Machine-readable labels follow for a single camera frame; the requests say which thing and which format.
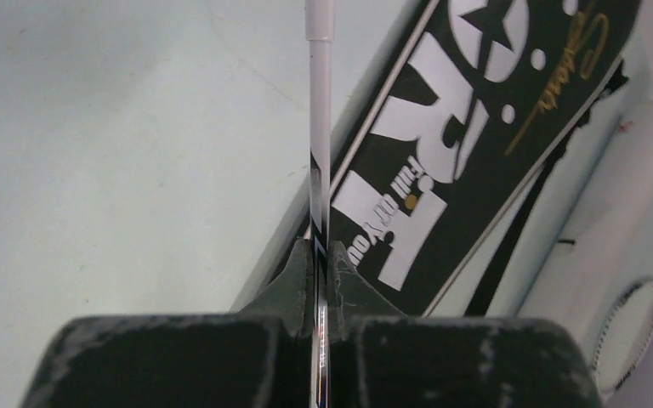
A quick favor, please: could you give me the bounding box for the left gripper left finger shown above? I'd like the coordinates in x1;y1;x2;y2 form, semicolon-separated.
20;239;311;407

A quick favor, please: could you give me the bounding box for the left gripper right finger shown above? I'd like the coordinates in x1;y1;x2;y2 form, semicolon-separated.
328;241;602;407

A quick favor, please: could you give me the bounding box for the white shuttlecock tube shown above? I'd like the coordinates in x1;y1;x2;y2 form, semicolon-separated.
519;101;653;349

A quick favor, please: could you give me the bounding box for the badminton racket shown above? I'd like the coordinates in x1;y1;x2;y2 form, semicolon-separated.
590;280;653;400
304;1;335;407

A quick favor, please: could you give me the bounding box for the black sport racket bag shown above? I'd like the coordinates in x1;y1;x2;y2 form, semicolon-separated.
330;1;641;315

